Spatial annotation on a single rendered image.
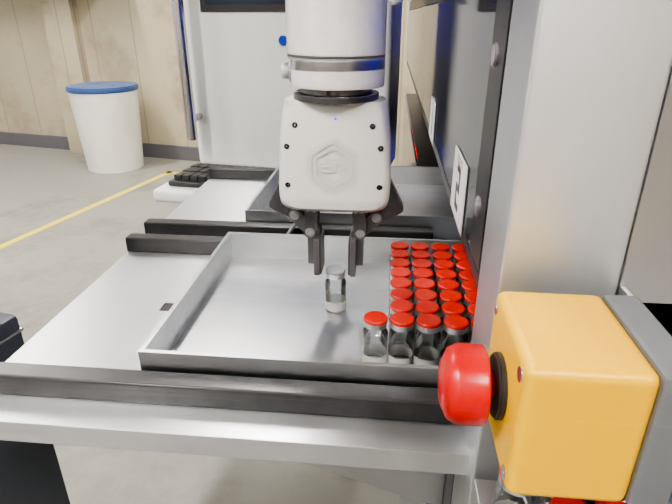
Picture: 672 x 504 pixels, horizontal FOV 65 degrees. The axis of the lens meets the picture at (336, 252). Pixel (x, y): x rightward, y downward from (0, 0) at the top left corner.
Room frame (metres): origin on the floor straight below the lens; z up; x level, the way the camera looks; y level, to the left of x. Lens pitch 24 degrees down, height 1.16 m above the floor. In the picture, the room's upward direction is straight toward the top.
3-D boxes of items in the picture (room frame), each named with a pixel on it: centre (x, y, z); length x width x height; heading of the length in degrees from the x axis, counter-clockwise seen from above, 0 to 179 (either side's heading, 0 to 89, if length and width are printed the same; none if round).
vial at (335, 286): (0.48, 0.00, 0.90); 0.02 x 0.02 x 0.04
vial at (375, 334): (0.39, -0.03, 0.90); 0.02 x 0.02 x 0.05
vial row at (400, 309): (0.46, -0.06, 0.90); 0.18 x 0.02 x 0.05; 174
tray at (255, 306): (0.47, -0.02, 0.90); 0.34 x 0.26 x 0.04; 84
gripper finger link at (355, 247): (0.48, -0.03, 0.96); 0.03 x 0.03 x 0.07; 84
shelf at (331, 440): (0.64, 0.03, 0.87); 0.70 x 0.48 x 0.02; 174
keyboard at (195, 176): (1.19, 0.17, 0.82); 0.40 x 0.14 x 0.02; 77
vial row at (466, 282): (0.46, -0.13, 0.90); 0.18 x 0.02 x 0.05; 175
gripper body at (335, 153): (0.48, 0.00, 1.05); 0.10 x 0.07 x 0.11; 84
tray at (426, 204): (0.81, -0.05, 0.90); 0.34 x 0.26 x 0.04; 84
